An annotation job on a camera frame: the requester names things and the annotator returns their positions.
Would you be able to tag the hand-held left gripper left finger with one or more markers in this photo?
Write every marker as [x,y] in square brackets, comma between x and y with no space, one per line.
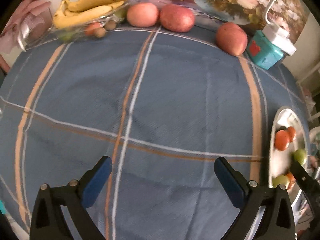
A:
[98,180]

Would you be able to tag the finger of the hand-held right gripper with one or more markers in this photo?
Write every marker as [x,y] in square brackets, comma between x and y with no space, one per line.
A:
[305,180]

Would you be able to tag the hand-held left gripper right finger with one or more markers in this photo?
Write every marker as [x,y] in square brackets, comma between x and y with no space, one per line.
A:
[227,182]

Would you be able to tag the small green mango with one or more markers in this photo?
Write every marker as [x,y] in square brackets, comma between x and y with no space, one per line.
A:
[300,156]

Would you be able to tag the large green mango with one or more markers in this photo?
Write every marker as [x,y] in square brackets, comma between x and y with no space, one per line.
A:
[280,180]

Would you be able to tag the white oval plate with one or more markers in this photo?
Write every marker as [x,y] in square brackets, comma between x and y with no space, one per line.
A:
[278,162]

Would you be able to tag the large orange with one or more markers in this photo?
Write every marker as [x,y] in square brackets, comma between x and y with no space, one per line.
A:
[282,140]

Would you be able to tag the orange with short stem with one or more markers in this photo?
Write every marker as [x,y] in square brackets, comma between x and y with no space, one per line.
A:
[292,133]

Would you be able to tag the blue plaid tablecloth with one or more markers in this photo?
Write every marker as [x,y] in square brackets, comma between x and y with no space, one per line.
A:
[175,92]

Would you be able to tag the teal box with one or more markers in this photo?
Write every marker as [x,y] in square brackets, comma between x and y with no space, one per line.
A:
[265,52]

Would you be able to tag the red apple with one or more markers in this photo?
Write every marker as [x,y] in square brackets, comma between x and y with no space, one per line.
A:
[142,15]
[231,42]
[177,18]

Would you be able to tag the white desk lamp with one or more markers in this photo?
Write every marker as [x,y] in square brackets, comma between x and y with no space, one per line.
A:
[280,38]

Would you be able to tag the small brown kiwi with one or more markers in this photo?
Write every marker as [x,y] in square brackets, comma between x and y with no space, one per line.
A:
[100,32]
[110,25]

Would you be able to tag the small orange fruit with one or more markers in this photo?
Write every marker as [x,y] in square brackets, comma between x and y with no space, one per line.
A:
[92,28]

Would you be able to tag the clear glass bowl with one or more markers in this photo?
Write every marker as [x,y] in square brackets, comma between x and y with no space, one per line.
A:
[42,37]

